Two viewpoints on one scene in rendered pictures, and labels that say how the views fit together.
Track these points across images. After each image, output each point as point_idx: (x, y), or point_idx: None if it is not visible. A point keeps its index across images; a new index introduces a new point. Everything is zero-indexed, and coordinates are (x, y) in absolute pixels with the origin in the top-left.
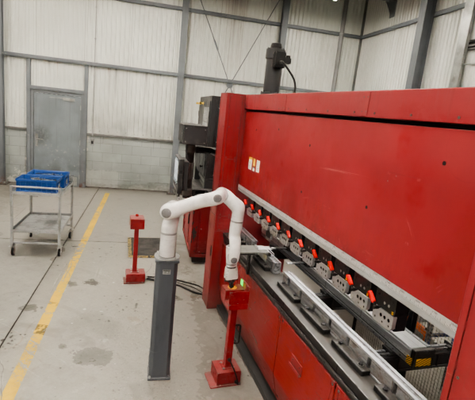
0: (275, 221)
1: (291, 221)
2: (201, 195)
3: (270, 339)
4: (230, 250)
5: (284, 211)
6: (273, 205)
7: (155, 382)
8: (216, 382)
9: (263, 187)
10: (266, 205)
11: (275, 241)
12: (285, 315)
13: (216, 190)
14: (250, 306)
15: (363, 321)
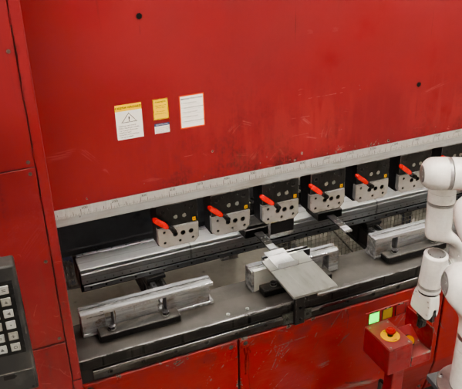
0: (330, 179)
1: (392, 147)
2: None
3: None
4: None
5: (362, 145)
6: (310, 157)
7: None
8: None
9: (247, 144)
10: (278, 171)
11: (175, 258)
12: None
13: None
14: (323, 360)
15: (461, 194)
